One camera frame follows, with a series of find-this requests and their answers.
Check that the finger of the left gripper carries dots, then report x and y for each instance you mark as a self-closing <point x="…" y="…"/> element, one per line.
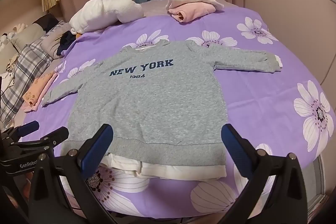
<point x="56" y="137"/>
<point x="28" y="128"/>

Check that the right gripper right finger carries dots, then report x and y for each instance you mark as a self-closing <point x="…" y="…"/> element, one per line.
<point x="287" y="201"/>

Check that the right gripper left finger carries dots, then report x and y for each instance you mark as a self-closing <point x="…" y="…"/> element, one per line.
<point x="48" y="202"/>

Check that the grey New York sweatshirt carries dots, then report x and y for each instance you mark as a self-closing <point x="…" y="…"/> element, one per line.
<point x="164" y="104"/>

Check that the orange pink folded clothes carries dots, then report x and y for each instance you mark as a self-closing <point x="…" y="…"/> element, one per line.
<point x="36" y="92"/>

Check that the plaid folded cloth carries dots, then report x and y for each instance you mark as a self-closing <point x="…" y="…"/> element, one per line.
<point x="31" y="63"/>

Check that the grey pillow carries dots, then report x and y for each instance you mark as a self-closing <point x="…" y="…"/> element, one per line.
<point x="30" y="34"/>

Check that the purple floral bed cover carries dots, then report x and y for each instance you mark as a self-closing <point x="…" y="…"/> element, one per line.
<point x="281" y="112"/>

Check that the dark navy garment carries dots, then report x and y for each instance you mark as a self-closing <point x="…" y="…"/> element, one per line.
<point x="65" y="42"/>

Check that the white fluffy folded garment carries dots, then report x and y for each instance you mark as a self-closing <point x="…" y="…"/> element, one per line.
<point x="100" y="14"/>

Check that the pink folded garment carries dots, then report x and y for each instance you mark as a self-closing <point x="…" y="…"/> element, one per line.
<point x="190" y="11"/>

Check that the cream folded garment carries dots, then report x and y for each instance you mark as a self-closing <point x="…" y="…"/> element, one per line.
<point x="171" y="4"/>

